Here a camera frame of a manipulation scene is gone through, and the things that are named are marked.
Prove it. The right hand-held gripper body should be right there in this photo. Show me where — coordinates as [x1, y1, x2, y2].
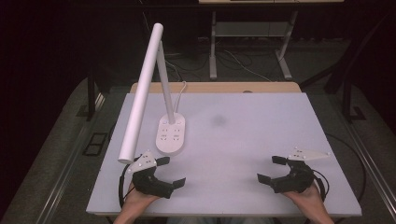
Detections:
[270, 147, 331, 195]

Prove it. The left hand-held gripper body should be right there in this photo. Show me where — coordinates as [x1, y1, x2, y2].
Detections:
[126, 150, 176, 200]

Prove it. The white desk lamp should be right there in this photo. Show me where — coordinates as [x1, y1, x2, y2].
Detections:
[117, 22, 187, 165]

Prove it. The person's left hand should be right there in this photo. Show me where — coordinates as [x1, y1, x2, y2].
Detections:
[119, 182, 161, 217]

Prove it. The person's right hand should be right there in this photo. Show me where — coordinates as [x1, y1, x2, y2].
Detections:
[282, 182, 329, 217]

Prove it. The white table mat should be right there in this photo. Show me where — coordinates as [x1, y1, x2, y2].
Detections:
[86, 91, 363, 218]

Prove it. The black metal stand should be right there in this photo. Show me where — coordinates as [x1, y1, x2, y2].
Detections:
[76, 69, 108, 122]
[300, 18, 368, 123]

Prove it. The wooden table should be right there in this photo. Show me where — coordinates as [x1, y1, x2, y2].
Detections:
[129, 81, 303, 94]

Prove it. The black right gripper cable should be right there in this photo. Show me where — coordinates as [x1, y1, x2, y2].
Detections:
[311, 168, 331, 203]

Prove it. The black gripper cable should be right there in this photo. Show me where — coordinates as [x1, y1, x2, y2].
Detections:
[311, 168, 331, 203]
[118, 155, 142, 209]

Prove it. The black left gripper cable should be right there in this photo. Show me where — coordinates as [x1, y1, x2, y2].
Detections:
[118, 155, 142, 209]

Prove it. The white lamp cable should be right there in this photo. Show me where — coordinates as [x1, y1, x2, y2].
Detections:
[173, 80, 188, 115]

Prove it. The thin black cable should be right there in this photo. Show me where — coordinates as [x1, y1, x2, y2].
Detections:
[324, 133, 367, 203]

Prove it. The black floor frame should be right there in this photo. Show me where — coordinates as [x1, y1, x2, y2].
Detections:
[81, 132, 109, 157]

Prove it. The white floor cable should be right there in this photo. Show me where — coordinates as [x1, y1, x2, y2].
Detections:
[222, 49, 273, 83]

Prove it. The grey metal desk frame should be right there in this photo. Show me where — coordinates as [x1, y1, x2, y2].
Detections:
[198, 0, 346, 81]

